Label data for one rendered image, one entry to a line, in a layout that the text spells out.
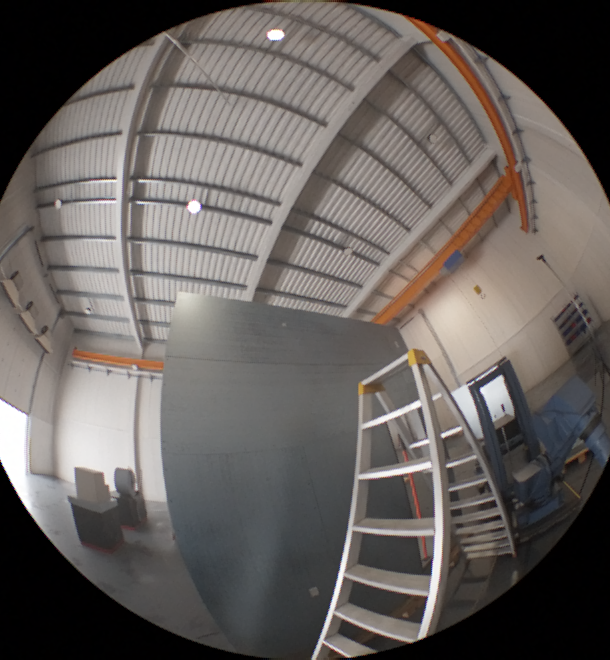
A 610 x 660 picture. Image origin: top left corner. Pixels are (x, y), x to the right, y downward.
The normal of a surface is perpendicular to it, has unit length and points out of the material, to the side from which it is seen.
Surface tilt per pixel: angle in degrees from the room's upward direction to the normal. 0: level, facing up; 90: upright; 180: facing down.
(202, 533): 90
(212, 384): 90
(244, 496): 90
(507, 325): 90
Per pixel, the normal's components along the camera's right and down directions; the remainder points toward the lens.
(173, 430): 0.45, -0.58
